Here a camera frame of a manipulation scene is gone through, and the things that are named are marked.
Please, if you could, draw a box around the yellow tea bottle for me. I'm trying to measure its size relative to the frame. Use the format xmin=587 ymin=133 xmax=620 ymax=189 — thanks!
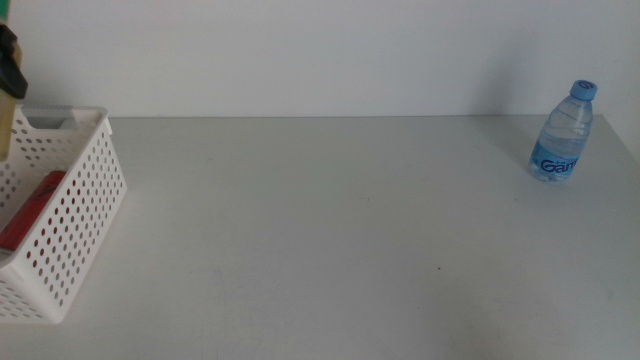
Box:
xmin=0 ymin=0 xmax=24 ymax=162

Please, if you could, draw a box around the red cola can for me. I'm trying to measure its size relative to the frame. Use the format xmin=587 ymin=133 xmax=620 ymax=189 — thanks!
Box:
xmin=0 ymin=170 xmax=68 ymax=252

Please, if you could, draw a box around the clear water bottle blue cap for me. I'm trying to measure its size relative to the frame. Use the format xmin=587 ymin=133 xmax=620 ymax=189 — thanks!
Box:
xmin=528 ymin=79 xmax=599 ymax=183

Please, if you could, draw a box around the white perforated plastic basket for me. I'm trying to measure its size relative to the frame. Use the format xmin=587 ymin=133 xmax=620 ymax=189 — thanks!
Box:
xmin=0 ymin=104 xmax=128 ymax=325

